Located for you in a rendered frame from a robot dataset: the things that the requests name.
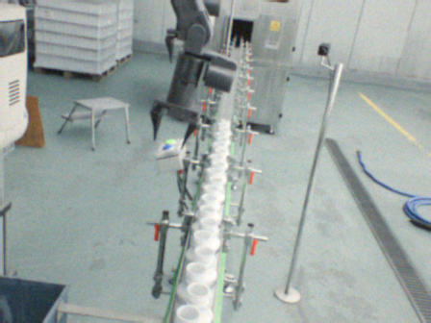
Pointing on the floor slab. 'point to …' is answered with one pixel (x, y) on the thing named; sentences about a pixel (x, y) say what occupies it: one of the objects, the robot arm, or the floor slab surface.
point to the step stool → (95, 112)
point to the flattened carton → (34, 136)
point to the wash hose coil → (407, 202)
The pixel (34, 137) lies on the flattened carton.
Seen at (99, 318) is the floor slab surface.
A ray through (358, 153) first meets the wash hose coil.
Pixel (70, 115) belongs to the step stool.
